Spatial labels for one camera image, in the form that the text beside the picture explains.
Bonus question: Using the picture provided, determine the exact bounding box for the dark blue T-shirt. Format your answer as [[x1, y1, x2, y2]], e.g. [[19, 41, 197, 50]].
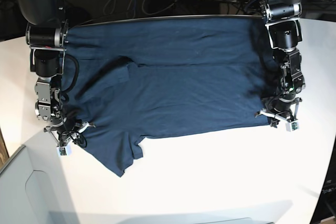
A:
[[67, 17, 277, 176]]

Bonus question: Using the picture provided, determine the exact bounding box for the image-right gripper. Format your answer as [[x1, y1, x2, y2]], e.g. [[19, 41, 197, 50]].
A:
[[255, 97, 302, 127]]

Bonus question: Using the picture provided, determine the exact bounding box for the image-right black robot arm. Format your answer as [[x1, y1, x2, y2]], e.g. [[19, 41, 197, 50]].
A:
[[256, 0, 306, 132]]

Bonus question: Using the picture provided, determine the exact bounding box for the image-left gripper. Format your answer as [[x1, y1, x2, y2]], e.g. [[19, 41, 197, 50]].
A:
[[44, 119, 93, 148]]

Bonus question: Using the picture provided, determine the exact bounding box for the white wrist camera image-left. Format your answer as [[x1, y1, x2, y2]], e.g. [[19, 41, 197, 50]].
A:
[[57, 145, 72, 157]]

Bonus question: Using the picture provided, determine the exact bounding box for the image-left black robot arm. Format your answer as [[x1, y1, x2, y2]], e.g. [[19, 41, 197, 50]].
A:
[[17, 0, 90, 155]]

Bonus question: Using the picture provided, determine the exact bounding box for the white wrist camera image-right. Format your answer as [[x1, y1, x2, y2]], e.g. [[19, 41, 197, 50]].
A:
[[286, 121, 299, 132]]

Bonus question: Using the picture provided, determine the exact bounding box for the grey partition panel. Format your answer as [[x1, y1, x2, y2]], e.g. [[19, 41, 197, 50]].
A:
[[1, 145, 79, 223]]

